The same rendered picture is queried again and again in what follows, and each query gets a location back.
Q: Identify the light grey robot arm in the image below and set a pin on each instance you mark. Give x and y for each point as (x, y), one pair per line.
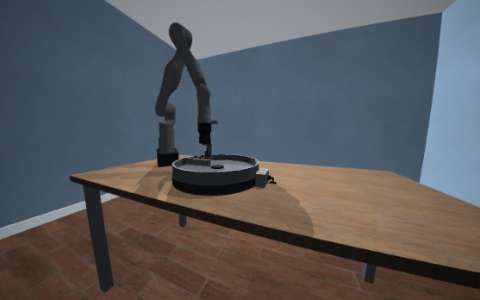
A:
(171, 80)

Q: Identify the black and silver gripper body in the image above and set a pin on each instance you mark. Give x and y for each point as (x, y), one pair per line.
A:
(204, 128)

